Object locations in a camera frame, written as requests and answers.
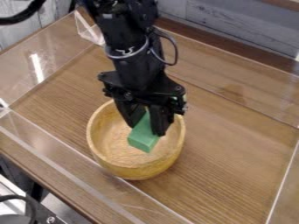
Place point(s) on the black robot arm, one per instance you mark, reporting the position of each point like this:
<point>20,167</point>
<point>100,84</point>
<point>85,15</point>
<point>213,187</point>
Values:
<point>128,23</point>

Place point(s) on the clear acrylic corner bracket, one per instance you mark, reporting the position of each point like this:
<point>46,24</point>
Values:
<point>89,31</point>

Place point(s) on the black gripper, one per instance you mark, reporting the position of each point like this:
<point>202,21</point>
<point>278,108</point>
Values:
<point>140,85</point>

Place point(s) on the green rectangular block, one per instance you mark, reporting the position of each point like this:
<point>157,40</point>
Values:
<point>142,137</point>

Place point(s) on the brown wooden bowl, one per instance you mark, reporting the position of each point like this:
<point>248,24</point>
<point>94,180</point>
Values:
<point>124,160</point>

